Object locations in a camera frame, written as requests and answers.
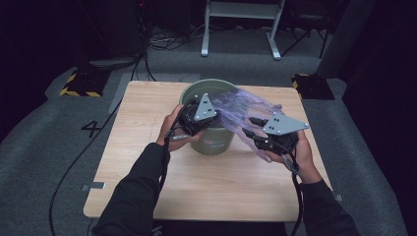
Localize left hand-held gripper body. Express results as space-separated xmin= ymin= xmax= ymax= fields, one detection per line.
xmin=178 ymin=92 xmax=218 ymax=137

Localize grey pillar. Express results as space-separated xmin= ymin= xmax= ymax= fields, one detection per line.
xmin=316 ymin=0 xmax=378 ymax=79

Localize grey tape strip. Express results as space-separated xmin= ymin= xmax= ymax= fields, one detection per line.
xmin=81 ymin=181 xmax=107 ymax=192

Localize person's right hand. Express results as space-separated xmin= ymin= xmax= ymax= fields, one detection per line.
xmin=262 ymin=131 xmax=324 ymax=185

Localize person's left hand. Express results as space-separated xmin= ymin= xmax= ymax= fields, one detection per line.
xmin=155 ymin=103 xmax=206 ymax=152

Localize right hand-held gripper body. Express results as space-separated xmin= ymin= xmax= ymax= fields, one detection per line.
xmin=262 ymin=112 xmax=311 ymax=155

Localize black yellow striped base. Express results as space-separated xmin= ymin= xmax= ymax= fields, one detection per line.
xmin=59 ymin=67 xmax=111 ymax=98
xmin=291 ymin=73 xmax=335 ymax=100

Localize person's dark lap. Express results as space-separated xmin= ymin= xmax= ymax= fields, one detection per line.
xmin=151 ymin=219 xmax=289 ymax=236

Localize white metal stand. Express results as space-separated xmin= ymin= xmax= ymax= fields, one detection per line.
xmin=201 ymin=0 xmax=286 ymax=61

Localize long black floor cable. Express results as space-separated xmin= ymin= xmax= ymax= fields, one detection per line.
xmin=48 ymin=53 xmax=147 ymax=236

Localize black tripod stand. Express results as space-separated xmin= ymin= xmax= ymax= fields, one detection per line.
xmin=280 ymin=13 xmax=330 ymax=60

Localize green plastic bin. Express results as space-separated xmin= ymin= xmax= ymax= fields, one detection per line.
xmin=178 ymin=78 xmax=242 ymax=156

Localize bundle of floor cables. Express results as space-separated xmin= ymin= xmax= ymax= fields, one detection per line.
xmin=149 ymin=24 xmax=206 ymax=51

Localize right hand-held gripper cable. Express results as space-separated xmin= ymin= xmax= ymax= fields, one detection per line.
xmin=280 ymin=151 xmax=305 ymax=236

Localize purple plastic bag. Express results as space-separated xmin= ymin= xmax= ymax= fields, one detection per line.
xmin=209 ymin=88 xmax=285 ymax=163

